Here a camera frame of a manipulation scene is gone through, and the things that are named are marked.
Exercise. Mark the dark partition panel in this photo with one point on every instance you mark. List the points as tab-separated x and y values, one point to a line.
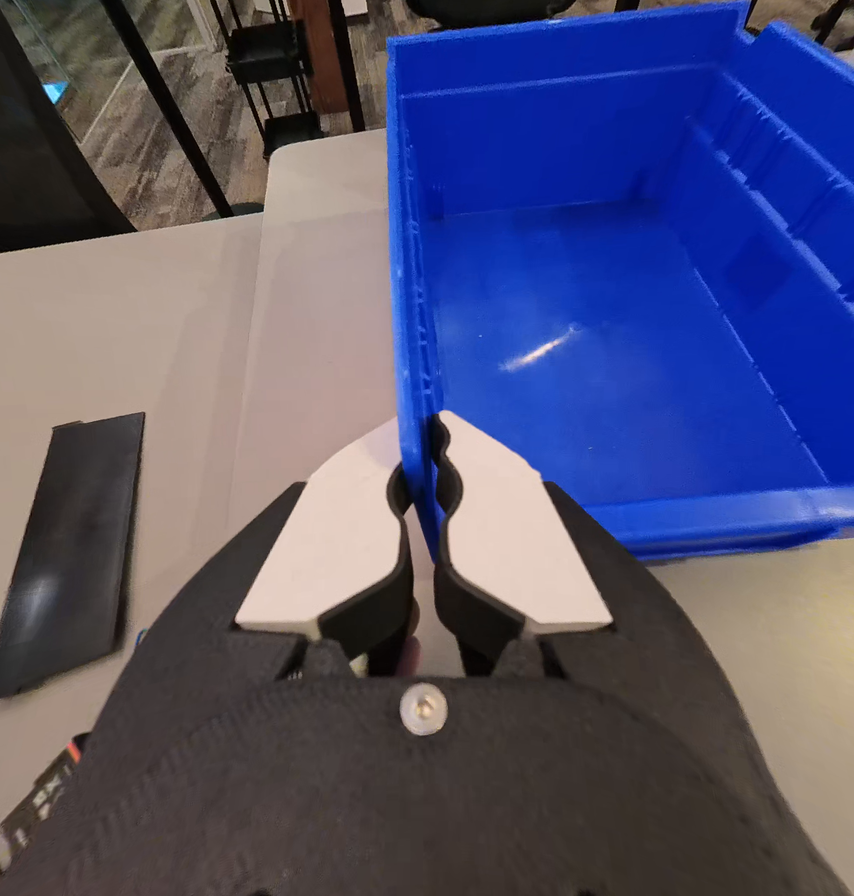
28	161

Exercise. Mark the blue plastic bin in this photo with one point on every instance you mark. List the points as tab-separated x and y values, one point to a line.
609	315

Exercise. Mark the wooden pillar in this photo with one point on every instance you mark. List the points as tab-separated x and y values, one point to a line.
322	49

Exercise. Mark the black metal frame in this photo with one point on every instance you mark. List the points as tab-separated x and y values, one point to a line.
273	70

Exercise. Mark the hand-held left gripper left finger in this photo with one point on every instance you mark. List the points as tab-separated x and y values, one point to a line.
322	553

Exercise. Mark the black glossy flat panel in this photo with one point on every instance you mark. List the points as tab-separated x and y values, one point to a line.
70	560

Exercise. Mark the glass railing panel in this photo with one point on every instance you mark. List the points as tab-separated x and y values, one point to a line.
140	105

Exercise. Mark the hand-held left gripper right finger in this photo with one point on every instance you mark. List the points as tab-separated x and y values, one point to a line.
525	553

